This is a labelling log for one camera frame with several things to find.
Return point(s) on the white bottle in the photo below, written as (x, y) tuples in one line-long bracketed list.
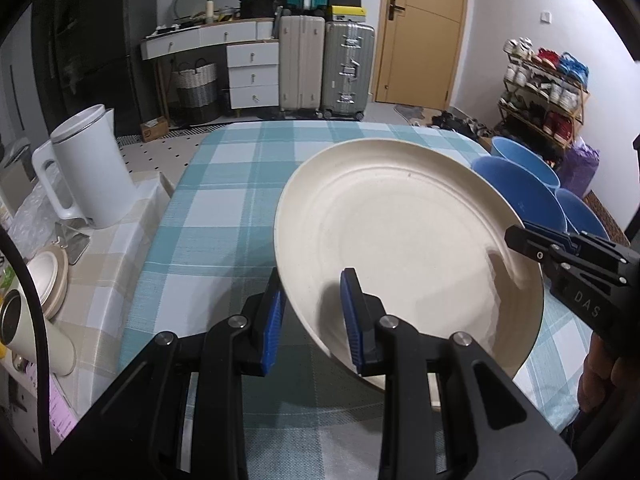
[(210, 10)]

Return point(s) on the beige suitcase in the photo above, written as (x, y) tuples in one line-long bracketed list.
[(300, 65)]

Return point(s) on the purple plastic bag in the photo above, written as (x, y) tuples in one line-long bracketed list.
[(580, 165)]

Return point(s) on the blue bowl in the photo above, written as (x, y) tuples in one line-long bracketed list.
[(520, 152), (520, 195), (582, 212)]

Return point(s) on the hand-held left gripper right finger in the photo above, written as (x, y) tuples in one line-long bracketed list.
[(350, 322)]

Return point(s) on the yellow and black shoe box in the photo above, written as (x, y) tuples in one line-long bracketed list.
[(347, 14)]

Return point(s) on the cream thermos bottle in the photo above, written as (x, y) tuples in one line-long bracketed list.
[(45, 345)]

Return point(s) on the black storage box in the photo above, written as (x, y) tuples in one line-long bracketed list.
[(257, 7)]

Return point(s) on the person's right hand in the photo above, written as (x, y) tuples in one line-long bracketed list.
[(597, 375)]

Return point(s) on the grey door mat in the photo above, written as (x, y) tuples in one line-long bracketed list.
[(410, 112)]

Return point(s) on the beige checked tablecloth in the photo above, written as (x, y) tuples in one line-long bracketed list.
[(120, 260)]

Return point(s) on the pink paper sheet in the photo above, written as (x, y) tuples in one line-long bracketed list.
[(62, 407)]

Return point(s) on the woven laundry basket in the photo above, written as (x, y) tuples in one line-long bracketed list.
[(197, 95)]

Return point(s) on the white electric kettle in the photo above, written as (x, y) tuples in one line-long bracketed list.
[(95, 170)]

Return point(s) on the silver suitcase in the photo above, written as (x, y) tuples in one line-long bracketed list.
[(347, 70)]

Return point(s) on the cream plate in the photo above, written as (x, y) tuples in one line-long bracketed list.
[(400, 220)]

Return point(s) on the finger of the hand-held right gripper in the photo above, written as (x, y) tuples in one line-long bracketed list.
[(530, 244), (600, 246)]

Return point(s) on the clear plastic bag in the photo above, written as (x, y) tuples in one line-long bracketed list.
[(35, 215)]

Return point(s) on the wooden shoe rack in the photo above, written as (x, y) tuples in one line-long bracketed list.
[(580, 105)]

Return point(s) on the oval mirror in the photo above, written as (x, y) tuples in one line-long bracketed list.
[(200, 0)]

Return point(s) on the white dressing table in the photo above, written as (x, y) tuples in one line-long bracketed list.
[(252, 75)]

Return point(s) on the small flat cardboard box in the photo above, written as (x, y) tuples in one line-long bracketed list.
[(154, 129)]

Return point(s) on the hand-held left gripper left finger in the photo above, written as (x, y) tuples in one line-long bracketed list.
[(272, 325)]

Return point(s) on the wooden door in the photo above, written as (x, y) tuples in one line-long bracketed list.
[(420, 50)]

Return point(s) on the pile of dark shoes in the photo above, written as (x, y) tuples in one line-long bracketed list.
[(462, 124)]

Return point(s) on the black refrigerator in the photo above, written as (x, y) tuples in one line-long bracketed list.
[(100, 60)]

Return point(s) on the shoe rack with shoes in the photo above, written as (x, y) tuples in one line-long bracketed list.
[(565, 95)]

